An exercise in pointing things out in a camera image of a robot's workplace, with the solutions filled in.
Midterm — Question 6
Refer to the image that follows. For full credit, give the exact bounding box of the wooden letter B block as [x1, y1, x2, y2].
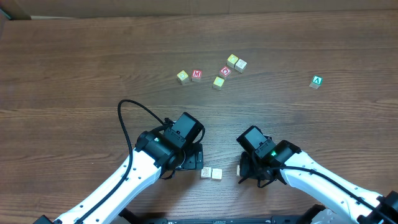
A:
[236, 165, 240, 177]

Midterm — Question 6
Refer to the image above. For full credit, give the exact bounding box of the wooden letter E block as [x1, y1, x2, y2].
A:
[201, 167, 212, 179]

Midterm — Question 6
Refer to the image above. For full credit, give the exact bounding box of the yellow block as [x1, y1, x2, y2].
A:
[177, 70, 190, 85]
[226, 54, 239, 68]
[213, 77, 225, 90]
[211, 168, 223, 180]

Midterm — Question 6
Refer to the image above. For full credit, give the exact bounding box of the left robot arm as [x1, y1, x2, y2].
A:
[54, 112, 205, 224]

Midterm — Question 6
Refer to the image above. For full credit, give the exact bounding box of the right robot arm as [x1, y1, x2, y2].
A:
[237, 126, 397, 224]

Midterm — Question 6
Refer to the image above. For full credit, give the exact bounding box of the red letter M block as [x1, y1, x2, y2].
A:
[191, 70, 203, 82]

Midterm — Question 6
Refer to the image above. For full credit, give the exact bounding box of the red letter C block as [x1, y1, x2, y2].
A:
[219, 66, 231, 80]

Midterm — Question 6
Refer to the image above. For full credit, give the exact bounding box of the plain wooden block top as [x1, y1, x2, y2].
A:
[234, 58, 247, 73]

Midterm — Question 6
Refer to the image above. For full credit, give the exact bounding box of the yellow block top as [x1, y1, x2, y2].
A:
[226, 54, 239, 68]

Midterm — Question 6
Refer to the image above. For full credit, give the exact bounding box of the green letter V block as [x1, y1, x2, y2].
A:
[309, 75, 323, 89]

